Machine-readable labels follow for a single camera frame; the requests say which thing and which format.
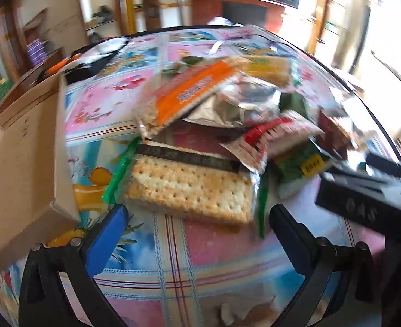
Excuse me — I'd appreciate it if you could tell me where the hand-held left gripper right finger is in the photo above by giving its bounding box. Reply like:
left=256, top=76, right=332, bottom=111
left=269, top=204, right=374, bottom=327

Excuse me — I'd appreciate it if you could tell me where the silver foil snack packet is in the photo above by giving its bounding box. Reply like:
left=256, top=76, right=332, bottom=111
left=183, top=75, right=283, bottom=128

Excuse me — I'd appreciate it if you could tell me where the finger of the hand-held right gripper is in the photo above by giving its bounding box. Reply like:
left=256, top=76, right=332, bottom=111
left=364, top=153, right=401, bottom=178

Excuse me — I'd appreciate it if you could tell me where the printed tablecloth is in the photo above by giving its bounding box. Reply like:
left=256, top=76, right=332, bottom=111
left=0, top=25, right=401, bottom=327

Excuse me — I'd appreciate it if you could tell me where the red and white snack packet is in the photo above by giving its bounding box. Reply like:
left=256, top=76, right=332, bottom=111
left=219, top=109, right=323, bottom=174

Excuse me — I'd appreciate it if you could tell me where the brown cardboard box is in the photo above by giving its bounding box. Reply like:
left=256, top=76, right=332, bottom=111
left=0, top=73, right=82, bottom=273

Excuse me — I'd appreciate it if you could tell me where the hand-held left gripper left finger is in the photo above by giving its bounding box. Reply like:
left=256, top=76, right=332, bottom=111
left=18, top=204, right=129, bottom=327

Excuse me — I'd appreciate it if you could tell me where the yellow-green cracker packet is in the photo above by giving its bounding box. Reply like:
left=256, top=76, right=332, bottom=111
left=241, top=54, right=301, bottom=89

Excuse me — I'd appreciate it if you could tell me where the white plastic bag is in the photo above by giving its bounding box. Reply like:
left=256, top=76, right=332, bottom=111
left=207, top=16, right=242, bottom=28

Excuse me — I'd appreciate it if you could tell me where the green pea snack packet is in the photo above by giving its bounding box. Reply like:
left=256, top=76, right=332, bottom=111
left=278, top=92, right=310, bottom=116
left=272, top=140, right=333, bottom=195

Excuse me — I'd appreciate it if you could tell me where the green-edged cracker packet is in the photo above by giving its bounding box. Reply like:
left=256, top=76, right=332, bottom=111
left=102, top=138, right=271, bottom=239

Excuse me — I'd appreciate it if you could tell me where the dark red snack packet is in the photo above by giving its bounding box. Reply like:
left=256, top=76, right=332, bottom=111
left=318, top=107, right=357, bottom=159

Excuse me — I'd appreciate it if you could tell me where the grey shoe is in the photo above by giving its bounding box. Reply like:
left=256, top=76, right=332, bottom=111
left=91, top=5, right=114, bottom=24

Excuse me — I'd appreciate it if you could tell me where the wooden chair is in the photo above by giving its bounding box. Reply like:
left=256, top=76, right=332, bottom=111
left=115, top=0, right=191, bottom=35

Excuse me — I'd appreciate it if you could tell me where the orange printed bag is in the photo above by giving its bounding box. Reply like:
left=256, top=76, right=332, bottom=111
left=45, top=56, right=75, bottom=75

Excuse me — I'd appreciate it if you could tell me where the reddish wooden tv cabinet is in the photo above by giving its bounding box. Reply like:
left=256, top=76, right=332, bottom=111
left=190, top=0, right=286, bottom=35

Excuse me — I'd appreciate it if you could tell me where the orange cracker packet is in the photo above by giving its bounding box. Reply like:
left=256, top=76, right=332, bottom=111
left=134, top=58, right=252, bottom=140

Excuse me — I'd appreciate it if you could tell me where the black and white cloth bag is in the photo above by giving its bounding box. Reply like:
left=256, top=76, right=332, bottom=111
left=62, top=36, right=131, bottom=79

